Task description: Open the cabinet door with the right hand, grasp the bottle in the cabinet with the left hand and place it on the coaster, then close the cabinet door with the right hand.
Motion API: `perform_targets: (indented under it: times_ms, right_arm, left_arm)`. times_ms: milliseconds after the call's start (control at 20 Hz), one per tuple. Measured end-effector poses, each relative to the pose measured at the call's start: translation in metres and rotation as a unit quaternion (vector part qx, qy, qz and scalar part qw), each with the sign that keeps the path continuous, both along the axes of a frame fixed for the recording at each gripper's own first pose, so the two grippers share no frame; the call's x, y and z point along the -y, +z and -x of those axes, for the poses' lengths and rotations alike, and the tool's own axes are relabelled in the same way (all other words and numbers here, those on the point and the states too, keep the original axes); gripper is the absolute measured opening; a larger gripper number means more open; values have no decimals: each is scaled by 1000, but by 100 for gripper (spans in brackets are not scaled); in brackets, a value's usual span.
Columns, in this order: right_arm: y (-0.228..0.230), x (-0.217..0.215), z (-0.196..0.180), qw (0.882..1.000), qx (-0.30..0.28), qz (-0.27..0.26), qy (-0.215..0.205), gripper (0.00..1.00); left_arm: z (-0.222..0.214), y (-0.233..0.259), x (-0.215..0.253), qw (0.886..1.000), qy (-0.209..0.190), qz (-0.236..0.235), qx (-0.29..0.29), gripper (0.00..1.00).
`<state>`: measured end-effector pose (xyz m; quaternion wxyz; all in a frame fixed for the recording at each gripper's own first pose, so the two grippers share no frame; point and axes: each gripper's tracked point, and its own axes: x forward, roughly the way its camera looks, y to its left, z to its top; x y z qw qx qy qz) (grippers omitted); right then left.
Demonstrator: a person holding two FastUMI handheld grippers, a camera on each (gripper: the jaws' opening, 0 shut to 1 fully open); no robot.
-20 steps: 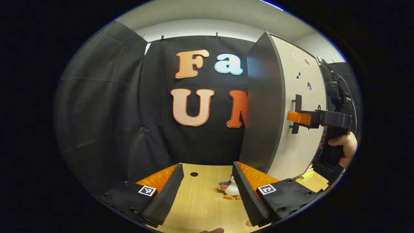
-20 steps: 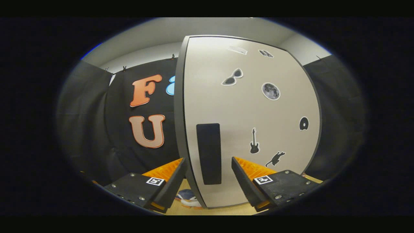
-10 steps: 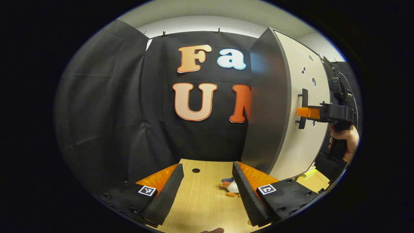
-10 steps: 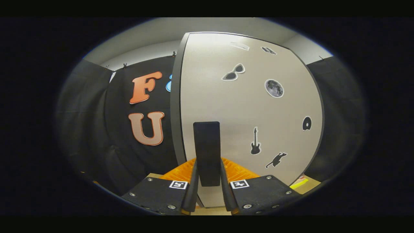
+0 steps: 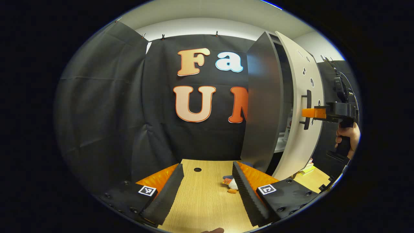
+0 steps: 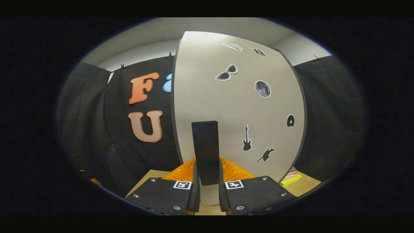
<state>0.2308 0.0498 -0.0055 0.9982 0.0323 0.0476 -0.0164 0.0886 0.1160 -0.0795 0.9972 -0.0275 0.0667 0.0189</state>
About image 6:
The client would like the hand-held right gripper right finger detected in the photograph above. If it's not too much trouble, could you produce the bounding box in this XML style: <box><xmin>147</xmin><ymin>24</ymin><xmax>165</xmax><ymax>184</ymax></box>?
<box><xmin>218</xmin><ymin>157</ymin><xmax>297</xmax><ymax>216</ymax></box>

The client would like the yellow book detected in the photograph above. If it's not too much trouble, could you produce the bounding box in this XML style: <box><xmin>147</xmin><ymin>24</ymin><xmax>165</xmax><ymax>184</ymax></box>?
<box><xmin>280</xmin><ymin>174</ymin><xmax>303</xmax><ymax>186</ymax></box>

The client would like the black backdrop cloth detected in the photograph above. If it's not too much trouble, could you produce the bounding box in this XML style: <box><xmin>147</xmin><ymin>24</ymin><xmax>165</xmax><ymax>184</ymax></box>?
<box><xmin>56</xmin><ymin>55</ymin><xmax>366</xmax><ymax>198</ymax></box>

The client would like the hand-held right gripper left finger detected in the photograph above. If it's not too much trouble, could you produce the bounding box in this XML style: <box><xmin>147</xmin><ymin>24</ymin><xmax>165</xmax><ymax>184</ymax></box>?
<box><xmin>125</xmin><ymin>158</ymin><xmax>201</xmax><ymax>216</ymax></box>

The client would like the black door handle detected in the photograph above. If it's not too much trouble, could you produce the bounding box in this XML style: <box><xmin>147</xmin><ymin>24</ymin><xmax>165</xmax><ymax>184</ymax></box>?
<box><xmin>191</xmin><ymin>121</ymin><xmax>220</xmax><ymax>186</ymax></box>

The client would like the beige cabinet door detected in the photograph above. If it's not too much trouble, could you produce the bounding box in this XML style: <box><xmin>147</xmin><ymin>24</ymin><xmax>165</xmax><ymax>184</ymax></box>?
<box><xmin>171</xmin><ymin>31</ymin><xmax>307</xmax><ymax>207</ymax></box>

